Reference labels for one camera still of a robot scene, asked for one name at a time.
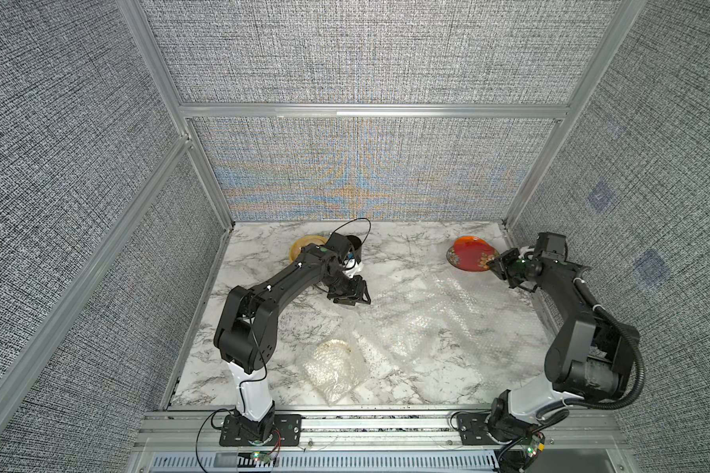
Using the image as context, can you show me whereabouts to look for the red floral plate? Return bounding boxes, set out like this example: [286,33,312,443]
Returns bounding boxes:
[446,236,499,272]

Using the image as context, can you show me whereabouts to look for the bubble white plate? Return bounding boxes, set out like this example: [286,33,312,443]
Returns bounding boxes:
[302,338,368,404]

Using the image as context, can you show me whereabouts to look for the bubble wrap around orange plate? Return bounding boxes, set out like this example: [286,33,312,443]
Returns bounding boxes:
[425,267,542,335]

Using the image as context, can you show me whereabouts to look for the bubble dark red plate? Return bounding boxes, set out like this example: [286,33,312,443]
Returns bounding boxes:
[351,292,549,405]

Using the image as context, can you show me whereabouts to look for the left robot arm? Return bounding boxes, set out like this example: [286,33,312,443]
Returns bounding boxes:
[213,233,371,443]

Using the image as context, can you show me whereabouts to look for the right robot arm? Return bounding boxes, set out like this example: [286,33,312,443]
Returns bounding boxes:
[485,248,646,443]

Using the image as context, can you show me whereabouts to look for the black cup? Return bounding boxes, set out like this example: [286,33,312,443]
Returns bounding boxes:
[346,235,363,264]

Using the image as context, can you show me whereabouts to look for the yellow bamboo steamer basket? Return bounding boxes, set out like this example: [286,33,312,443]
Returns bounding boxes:
[288,235,327,262]

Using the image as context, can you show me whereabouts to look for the right base circuit board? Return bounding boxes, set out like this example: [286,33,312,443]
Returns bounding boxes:
[522,438,544,469]

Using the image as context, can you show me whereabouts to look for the base circuit board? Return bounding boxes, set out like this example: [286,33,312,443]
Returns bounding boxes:
[250,451,272,465]
[522,438,544,469]

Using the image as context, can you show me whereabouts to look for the left base circuit board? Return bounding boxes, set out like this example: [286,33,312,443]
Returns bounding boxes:
[250,451,272,465]

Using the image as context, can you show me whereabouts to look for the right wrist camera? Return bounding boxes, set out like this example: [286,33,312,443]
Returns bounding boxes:
[522,233,568,261]

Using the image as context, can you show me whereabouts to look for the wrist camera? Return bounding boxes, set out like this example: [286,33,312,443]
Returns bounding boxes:
[325,232,362,278]
[522,233,568,261]

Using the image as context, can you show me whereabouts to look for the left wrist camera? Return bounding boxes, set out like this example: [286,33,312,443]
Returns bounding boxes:
[325,232,362,278]

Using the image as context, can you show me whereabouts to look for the left camera cable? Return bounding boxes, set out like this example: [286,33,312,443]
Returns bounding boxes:
[330,217,373,255]

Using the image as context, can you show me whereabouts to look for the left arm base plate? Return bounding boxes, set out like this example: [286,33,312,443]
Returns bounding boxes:
[219,414,303,447]

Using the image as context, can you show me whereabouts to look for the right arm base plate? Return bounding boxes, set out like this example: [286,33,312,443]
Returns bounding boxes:
[451,411,504,447]

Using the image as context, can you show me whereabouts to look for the aluminium front rail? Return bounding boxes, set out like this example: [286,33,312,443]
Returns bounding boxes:
[133,406,628,453]

